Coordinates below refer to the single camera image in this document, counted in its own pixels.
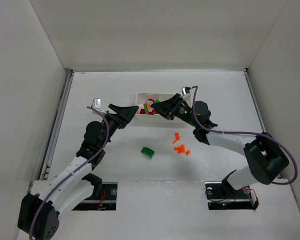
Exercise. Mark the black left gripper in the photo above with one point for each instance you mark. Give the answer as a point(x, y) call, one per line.
point(117, 117)

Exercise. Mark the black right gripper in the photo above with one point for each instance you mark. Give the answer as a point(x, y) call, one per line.
point(174, 107)

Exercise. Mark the red printed duplo brick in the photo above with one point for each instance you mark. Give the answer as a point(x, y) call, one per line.
point(150, 106)

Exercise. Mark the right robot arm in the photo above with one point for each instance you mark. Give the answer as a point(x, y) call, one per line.
point(265, 159)

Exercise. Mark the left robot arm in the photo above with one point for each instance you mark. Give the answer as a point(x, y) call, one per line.
point(40, 213)

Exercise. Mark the white divided plastic container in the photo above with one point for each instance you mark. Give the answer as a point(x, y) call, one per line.
point(145, 100)

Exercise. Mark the orange small lego piece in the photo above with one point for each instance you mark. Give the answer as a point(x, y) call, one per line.
point(177, 137)

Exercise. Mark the orange lego pile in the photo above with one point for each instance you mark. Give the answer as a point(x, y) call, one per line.
point(181, 149)

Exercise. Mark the green duplo brick upside down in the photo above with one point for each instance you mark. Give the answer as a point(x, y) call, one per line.
point(148, 152)

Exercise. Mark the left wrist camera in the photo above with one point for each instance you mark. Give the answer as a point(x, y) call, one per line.
point(96, 106)

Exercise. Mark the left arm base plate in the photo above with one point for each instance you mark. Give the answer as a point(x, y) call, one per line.
point(104, 199)

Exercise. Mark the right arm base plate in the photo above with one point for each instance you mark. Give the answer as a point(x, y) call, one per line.
point(222, 197)

